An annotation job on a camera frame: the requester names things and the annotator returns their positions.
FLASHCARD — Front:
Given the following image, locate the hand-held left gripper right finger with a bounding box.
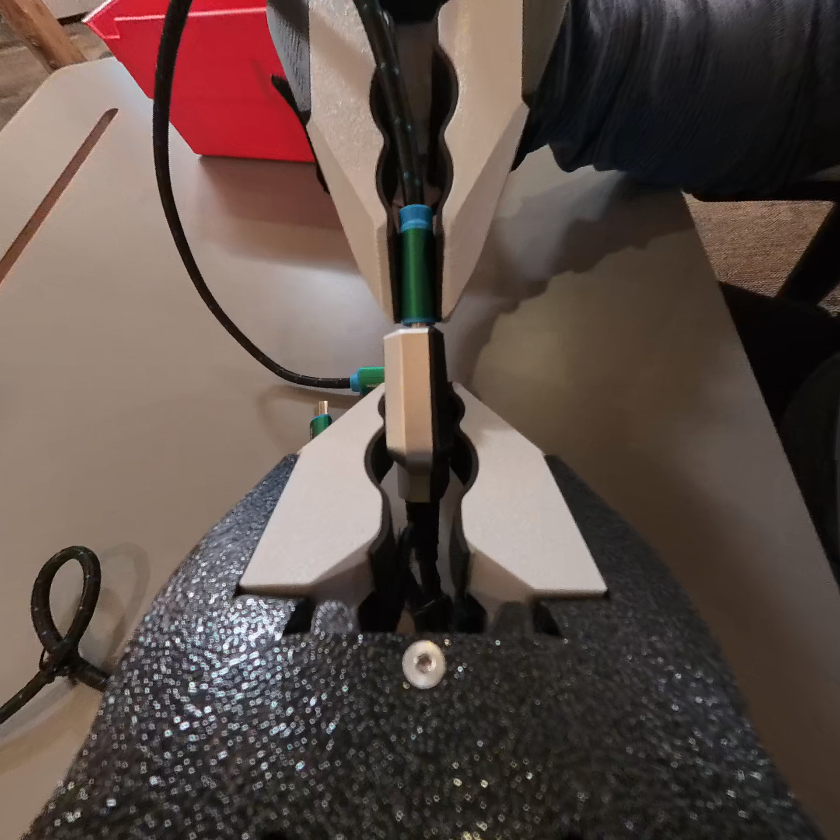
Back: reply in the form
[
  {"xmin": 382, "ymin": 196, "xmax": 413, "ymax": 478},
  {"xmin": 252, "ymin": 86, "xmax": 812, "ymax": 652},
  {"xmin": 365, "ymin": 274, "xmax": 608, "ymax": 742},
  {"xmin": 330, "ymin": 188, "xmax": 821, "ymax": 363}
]
[{"xmin": 436, "ymin": 384, "xmax": 608, "ymax": 599}]

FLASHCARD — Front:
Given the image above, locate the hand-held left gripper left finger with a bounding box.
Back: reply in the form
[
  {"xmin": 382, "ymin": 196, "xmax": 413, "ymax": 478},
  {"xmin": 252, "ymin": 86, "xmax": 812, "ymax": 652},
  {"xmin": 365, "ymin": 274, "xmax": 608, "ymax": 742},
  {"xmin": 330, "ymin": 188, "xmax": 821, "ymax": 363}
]
[{"xmin": 239, "ymin": 386, "xmax": 398, "ymax": 589}]

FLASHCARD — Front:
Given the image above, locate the black silver HDMI switch box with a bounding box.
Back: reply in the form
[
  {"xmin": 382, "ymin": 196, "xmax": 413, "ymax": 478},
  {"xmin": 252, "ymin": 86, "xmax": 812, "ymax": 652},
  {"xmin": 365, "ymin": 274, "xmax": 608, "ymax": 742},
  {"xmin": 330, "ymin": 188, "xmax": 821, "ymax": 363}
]
[{"xmin": 382, "ymin": 328, "xmax": 448, "ymax": 503}]

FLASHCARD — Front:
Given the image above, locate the red plastic bin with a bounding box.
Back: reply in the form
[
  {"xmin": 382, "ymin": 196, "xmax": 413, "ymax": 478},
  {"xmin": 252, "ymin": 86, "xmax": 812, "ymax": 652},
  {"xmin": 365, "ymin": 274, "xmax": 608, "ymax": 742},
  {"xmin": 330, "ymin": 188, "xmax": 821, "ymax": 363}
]
[{"xmin": 88, "ymin": 0, "xmax": 316, "ymax": 163}]

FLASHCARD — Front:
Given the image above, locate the wooden post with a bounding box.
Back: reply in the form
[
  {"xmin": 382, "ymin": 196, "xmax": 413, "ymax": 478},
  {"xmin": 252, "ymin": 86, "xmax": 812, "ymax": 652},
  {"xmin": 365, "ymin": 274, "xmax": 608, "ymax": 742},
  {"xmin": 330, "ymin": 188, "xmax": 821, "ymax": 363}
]
[{"xmin": 0, "ymin": 0, "xmax": 83, "ymax": 70}]

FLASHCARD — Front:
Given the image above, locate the black braided HDMI cable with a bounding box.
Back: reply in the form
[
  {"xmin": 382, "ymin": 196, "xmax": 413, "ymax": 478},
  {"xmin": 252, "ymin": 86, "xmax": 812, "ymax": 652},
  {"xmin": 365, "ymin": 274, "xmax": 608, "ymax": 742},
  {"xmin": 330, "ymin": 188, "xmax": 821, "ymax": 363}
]
[
  {"xmin": 0, "ymin": 400, "xmax": 331, "ymax": 723},
  {"xmin": 152, "ymin": 0, "xmax": 439, "ymax": 396}
]

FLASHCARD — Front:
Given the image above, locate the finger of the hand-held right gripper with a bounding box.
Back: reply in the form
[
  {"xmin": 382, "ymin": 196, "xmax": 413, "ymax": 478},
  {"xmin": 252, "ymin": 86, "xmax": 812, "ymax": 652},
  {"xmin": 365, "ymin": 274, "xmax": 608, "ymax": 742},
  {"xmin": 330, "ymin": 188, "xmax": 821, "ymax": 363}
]
[
  {"xmin": 430, "ymin": 0, "xmax": 571, "ymax": 324},
  {"xmin": 305, "ymin": 0, "xmax": 403, "ymax": 324}
]

